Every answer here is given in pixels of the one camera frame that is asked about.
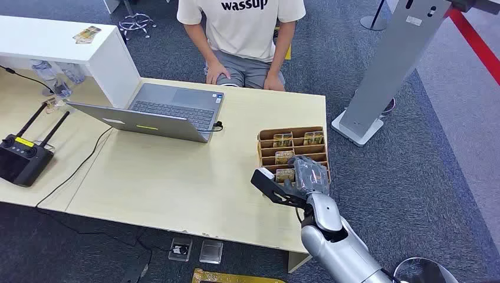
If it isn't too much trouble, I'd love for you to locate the grey open laptop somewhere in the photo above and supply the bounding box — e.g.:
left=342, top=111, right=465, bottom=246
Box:
left=67, top=83, right=225, bottom=144

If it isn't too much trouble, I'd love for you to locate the black remote controller with antennas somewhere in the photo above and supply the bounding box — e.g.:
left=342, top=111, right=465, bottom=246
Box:
left=0, top=102, right=71, bottom=187

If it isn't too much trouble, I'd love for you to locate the wooden slotted card holder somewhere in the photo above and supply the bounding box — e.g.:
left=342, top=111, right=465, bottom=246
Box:
left=256, top=126, right=332, bottom=185

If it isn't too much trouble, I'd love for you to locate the yellow floor marking plate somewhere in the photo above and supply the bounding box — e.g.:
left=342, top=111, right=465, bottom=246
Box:
left=191, top=268, right=288, bottom=283

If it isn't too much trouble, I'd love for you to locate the person's left hand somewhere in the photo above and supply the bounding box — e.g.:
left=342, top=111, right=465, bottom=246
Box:
left=264, top=72, right=287, bottom=92

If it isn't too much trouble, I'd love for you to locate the clear floor box with plug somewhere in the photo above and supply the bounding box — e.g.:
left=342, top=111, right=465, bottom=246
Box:
left=168, top=237, right=193, bottom=262

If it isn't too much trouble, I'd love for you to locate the red barrier belt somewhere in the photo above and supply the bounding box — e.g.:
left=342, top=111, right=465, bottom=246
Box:
left=445, top=8, right=500, bottom=87

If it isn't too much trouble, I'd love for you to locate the silver rimmed round object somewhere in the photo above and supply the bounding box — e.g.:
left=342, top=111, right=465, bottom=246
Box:
left=392, top=256, right=460, bottom=283

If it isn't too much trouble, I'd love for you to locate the clear empty floor box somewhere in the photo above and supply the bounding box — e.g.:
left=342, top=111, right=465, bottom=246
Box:
left=199, top=239, right=224, bottom=265

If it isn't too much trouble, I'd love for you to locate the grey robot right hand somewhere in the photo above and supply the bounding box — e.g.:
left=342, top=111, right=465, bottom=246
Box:
left=288, top=156, right=331, bottom=196

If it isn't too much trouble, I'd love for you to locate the thin black cable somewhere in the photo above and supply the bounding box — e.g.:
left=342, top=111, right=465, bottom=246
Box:
left=0, top=65, right=54, bottom=94

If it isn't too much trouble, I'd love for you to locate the black laptop power cable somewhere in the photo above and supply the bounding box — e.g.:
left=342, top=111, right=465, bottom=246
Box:
left=35, top=121, right=224, bottom=208

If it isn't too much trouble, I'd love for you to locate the grey stanchion post base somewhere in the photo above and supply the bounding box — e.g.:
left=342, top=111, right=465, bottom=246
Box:
left=360, top=0, right=390, bottom=31

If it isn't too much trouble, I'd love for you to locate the grey kiosk stand white base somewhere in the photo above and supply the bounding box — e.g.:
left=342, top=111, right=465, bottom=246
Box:
left=331, top=0, right=454, bottom=147

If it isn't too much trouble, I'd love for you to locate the person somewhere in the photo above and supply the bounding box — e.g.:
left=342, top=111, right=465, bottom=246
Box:
left=176, top=0, right=307, bottom=92

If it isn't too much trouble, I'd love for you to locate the chrome swivel chair base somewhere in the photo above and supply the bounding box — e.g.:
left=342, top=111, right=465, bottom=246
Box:
left=118, top=0, right=157, bottom=41

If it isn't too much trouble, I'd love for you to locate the stack of printed cards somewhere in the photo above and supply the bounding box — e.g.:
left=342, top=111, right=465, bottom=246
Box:
left=73, top=25, right=103, bottom=44

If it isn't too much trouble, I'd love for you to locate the yellow printed hotel card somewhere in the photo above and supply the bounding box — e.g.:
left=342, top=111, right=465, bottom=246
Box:
left=275, top=168, right=297, bottom=183
left=275, top=150, right=294, bottom=165
left=303, top=131, right=325, bottom=146
left=272, top=133, right=294, bottom=148

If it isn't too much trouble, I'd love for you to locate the clear plastic water bottle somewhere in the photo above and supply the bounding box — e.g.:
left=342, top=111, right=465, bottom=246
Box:
left=60, top=62, right=86, bottom=85
left=31, top=60, right=74, bottom=98

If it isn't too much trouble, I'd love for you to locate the small clear wrapped packet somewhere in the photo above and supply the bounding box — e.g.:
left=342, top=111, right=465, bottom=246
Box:
left=42, top=97, right=60, bottom=115

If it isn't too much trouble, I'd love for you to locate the white raised desk shelf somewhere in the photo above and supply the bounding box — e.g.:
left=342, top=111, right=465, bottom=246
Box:
left=0, top=15, right=142, bottom=109

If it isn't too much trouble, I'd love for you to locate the person's right hand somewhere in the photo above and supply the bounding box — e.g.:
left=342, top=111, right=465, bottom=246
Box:
left=205, top=61, right=232, bottom=85

